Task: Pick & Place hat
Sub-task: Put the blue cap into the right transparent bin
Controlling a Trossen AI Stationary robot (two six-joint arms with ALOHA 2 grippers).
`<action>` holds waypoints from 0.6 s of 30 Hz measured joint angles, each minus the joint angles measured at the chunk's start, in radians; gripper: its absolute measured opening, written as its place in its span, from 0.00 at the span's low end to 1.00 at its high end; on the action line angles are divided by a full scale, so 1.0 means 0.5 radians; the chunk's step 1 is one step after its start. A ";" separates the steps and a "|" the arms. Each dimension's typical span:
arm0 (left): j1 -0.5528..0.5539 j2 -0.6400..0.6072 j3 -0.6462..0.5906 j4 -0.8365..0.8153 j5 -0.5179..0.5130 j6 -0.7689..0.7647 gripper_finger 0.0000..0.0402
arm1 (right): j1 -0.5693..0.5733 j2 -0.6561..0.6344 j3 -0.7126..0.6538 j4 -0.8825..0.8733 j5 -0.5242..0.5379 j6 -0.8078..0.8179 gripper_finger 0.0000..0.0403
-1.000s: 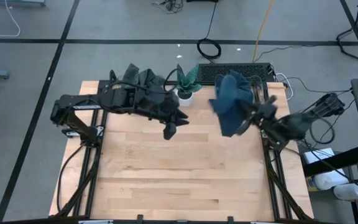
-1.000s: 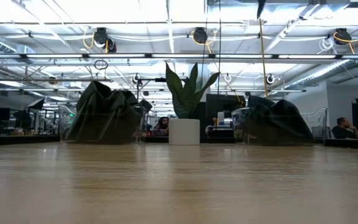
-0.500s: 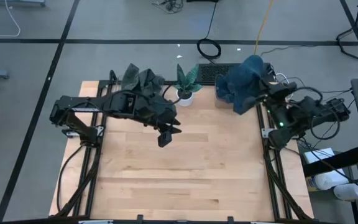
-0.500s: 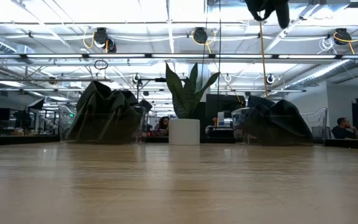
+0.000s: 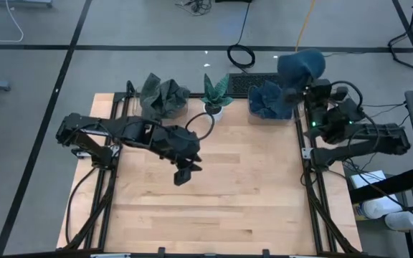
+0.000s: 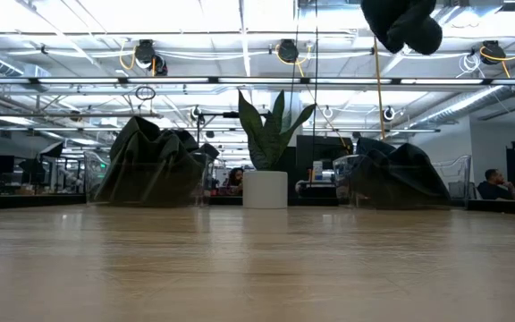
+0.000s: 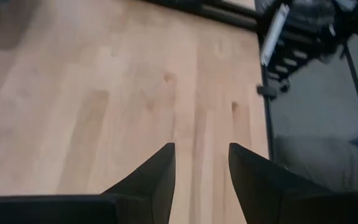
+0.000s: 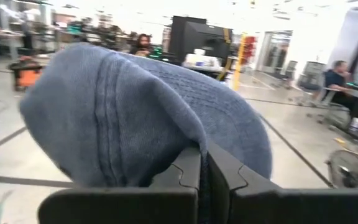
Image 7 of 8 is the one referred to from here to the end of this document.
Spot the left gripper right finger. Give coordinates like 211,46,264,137
227,142,358,224

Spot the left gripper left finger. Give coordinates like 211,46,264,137
99,142,177,224

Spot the white aluminium strip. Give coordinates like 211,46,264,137
259,2,291,67

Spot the black wheeled equipment stand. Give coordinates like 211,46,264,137
256,0,358,102

